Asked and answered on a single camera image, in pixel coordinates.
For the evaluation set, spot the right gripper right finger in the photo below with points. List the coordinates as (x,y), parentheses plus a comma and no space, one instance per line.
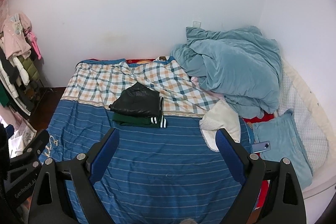
(284,200)

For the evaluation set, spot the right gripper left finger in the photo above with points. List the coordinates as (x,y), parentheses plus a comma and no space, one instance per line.
(51,202)

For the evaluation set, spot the black leather jacket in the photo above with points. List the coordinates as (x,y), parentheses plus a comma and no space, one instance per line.
(138,101)

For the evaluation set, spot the clothes rack with garments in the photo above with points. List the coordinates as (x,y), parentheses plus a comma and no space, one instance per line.
(21,83)

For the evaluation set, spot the red patterned sheet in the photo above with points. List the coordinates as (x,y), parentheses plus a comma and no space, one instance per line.
(265,183)

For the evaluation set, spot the blue smartphone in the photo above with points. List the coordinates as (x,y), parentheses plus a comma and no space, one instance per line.
(261,147)

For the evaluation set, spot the light blue pillow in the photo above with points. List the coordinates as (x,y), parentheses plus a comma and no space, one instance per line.
(281,132)

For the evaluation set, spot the white quilted mattress pad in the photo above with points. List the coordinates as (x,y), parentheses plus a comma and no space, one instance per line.
(313,126)

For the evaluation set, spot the cream fleece blanket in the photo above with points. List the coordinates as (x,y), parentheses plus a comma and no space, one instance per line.
(220,116)

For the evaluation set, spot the blue striped plaid bedsheet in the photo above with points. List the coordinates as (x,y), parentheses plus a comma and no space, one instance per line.
(157,175)

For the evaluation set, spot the folded green striped garment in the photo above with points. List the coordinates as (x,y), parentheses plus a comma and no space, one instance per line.
(150,122)

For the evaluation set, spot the light blue duvet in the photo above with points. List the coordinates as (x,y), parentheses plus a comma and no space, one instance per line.
(242,65)

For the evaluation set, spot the white wall socket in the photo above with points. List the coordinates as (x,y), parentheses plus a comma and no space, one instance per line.
(197,24)

